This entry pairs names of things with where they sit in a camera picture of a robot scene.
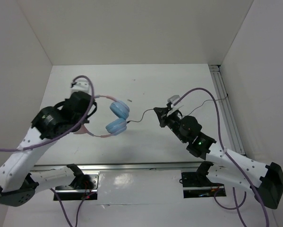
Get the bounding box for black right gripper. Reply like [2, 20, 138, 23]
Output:
[154, 107, 187, 143]

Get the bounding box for thin black headphone cable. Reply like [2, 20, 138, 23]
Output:
[126, 92, 229, 123]

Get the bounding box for pink blue cat-ear headphones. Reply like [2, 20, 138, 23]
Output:
[74, 95, 130, 138]

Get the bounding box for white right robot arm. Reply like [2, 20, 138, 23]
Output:
[154, 107, 283, 210]

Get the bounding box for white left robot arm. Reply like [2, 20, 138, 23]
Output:
[0, 91, 97, 207]

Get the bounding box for white front cover plate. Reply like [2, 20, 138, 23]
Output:
[96, 170, 183, 205]

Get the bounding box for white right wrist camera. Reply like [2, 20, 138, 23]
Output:
[166, 95, 183, 117]

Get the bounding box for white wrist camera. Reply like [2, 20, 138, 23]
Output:
[166, 95, 183, 117]
[70, 80, 90, 94]

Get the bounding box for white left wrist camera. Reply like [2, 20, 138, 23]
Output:
[70, 80, 90, 94]

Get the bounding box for aluminium front rail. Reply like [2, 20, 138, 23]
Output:
[32, 161, 224, 172]

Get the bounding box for aluminium rail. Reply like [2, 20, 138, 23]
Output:
[208, 65, 246, 156]
[32, 161, 224, 172]

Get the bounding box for aluminium right side rail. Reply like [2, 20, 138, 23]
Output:
[208, 65, 246, 156]

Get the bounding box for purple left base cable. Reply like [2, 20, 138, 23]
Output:
[49, 188, 97, 227]

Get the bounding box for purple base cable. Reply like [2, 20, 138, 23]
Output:
[49, 188, 97, 227]
[212, 186, 248, 227]

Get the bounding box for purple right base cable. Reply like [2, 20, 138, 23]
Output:
[212, 186, 248, 227]

